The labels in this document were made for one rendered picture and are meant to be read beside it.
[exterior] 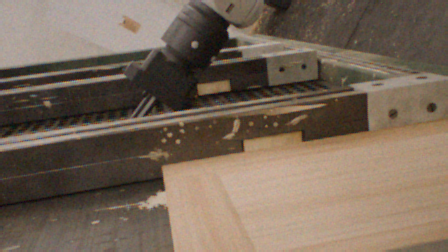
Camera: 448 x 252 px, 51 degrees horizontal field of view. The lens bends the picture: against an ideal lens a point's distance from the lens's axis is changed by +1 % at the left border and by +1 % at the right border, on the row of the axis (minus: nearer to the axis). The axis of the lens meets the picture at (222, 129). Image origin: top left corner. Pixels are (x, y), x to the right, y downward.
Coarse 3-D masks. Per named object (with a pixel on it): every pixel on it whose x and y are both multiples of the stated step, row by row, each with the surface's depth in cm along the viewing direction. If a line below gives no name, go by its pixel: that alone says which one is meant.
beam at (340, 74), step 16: (320, 48) 133; (336, 48) 129; (320, 64) 112; (336, 64) 103; (400, 64) 92; (416, 64) 90; (432, 64) 88; (336, 80) 104; (352, 80) 96; (368, 80) 89
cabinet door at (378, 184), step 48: (288, 144) 61; (336, 144) 59; (384, 144) 57; (432, 144) 56; (192, 192) 49; (240, 192) 49; (288, 192) 47; (336, 192) 46; (384, 192) 45; (432, 192) 44; (192, 240) 39; (240, 240) 38; (288, 240) 38; (336, 240) 37; (384, 240) 36; (432, 240) 35
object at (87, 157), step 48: (288, 96) 65; (336, 96) 61; (384, 96) 62; (432, 96) 63; (0, 144) 59; (48, 144) 56; (96, 144) 57; (144, 144) 58; (192, 144) 59; (240, 144) 60; (0, 192) 57; (48, 192) 58
